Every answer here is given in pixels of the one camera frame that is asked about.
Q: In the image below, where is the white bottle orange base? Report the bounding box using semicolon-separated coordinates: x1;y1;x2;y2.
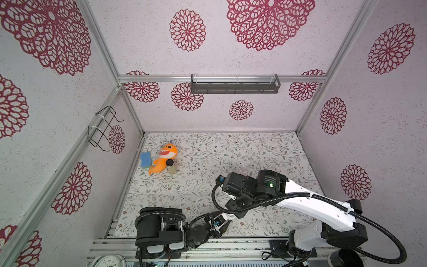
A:
221;212;236;224

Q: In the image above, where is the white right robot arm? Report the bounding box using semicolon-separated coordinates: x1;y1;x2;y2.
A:
211;170;368;251

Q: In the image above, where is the black capped square bottle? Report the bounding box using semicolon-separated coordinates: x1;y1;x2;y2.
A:
166;159;177;175

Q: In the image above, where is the orange shark plush toy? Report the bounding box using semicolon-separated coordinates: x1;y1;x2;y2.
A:
149;142;177;175

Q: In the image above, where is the blue green sponge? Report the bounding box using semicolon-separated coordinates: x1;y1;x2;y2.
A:
140;151;152;169

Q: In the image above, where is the white dial gauge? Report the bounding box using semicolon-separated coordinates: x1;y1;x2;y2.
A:
88;254;126;267

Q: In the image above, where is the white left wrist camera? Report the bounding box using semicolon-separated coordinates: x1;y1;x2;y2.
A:
213;213;230;233

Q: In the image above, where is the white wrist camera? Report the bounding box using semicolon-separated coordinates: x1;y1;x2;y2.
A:
213;213;230;233
215;175;226;185

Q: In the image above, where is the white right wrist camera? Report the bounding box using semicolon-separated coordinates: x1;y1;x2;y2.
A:
215;175;226;185

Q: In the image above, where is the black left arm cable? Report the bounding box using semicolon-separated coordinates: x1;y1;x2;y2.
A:
134;209;214;267

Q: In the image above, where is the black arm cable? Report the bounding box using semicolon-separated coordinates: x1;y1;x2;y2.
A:
211;181;408;264
134;209;214;267

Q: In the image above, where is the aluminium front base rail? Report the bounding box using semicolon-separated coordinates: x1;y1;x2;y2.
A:
86;237;286;267

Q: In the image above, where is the grey wall shelf rail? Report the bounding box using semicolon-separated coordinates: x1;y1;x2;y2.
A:
190;75;281;95

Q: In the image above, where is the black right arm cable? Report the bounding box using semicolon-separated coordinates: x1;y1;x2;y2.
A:
211;181;408;264

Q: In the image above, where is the black wire wall rack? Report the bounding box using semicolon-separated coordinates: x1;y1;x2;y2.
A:
87;105;126;154

